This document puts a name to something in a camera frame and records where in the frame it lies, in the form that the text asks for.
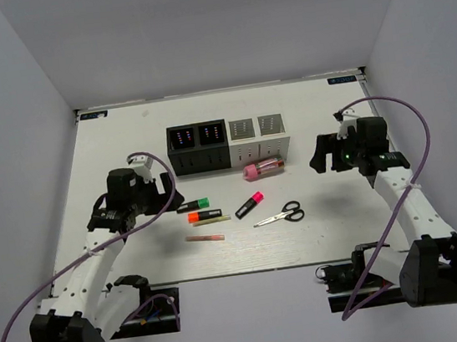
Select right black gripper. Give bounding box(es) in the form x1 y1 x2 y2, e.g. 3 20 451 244
306 129 368 176

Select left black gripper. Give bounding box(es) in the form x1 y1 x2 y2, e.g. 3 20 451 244
126 171 185 218

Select green cap black highlighter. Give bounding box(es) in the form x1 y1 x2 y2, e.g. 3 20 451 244
176 197 210 214

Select orange cap black highlighter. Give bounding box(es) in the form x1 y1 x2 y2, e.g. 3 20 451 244
187 209 222 223

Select yellow translucent pen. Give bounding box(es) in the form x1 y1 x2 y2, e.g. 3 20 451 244
191 215 231 227

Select pink cap black highlighter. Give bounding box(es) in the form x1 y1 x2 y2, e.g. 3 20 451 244
235 191 264 219

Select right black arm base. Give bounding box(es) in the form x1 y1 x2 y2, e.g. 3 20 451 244
312 238 411 315

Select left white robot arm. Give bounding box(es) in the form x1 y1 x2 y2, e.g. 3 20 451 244
29 166 183 342

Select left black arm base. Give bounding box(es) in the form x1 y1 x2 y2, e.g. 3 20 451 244
107 274 181 339

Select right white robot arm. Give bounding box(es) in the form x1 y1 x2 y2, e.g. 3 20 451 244
310 117 457 308

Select orange translucent pen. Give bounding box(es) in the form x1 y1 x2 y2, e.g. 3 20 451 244
185 234 225 242

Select black double pen holder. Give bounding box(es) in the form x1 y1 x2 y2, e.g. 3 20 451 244
166 119 231 176

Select right blue table label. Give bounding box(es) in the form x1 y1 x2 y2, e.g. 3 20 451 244
327 74 357 85

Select blue table label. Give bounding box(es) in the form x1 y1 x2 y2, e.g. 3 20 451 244
327 74 357 85
79 110 108 121

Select white double pen holder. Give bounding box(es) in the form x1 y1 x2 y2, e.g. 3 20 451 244
226 113 291 168

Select left blue table label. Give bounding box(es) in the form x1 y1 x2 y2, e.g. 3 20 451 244
79 110 108 121

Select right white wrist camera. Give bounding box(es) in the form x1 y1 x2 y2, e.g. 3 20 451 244
334 108 359 140

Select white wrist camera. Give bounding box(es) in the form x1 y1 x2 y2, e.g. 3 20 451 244
127 155 154 181
334 108 359 140

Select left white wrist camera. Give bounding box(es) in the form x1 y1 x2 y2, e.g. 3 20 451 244
127 155 154 181

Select black handled scissors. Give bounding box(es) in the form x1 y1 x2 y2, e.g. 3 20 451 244
253 201 305 228

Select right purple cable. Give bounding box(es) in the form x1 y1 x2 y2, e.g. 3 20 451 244
312 89 454 321

